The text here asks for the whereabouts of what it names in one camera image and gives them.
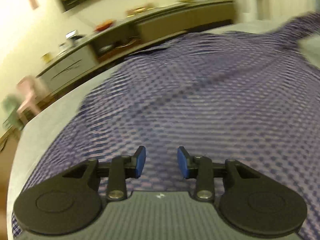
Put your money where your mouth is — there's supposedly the blue plaid shirt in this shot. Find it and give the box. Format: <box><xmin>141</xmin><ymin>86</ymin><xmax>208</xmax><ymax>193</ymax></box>
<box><xmin>24</xmin><ymin>12</ymin><xmax>319</xmax><ymax>239</ymax></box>

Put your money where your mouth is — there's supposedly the long grey TV cabinet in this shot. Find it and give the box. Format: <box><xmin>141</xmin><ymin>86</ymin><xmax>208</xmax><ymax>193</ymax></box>
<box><xmin>37</xmin><ymin>0</ymin><xmax>236</xmax><ymax>94</ymax></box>

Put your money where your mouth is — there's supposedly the pink plastic child chair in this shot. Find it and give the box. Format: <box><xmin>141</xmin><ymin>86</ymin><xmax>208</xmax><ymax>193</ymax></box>
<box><xmin>16</xmin><ymin>75</ymin><xmax>49</xmax><ymax>125</ymax></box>

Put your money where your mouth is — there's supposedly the green plastic child chair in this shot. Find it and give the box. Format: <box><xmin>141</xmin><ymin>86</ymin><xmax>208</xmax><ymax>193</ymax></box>
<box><xmin>1</xmin><ymin>94</ymin><xmax>24</xmax><ymax>131</ymax></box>

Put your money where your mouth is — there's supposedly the yellow cup on cabinet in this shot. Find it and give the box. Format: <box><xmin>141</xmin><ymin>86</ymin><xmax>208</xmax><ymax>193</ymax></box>
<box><xmin>41</xmin><ymin>52</ymin><xmax>53</xmax><ymax>64</ymax></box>

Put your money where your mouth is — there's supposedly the black handheld device on stand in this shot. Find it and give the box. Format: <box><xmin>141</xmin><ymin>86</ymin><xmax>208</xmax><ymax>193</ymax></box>
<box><xmin>66</xmin><ymin>30</ymin><xmax>84</xmax><ymax>42</ymax></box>

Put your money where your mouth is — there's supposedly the red fruit plate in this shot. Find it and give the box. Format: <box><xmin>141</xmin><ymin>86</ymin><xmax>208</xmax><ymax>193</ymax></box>
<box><xmin>95</xmin><ymin>20</ymin><xmax>114</xmax><ymax>32</ymax></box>

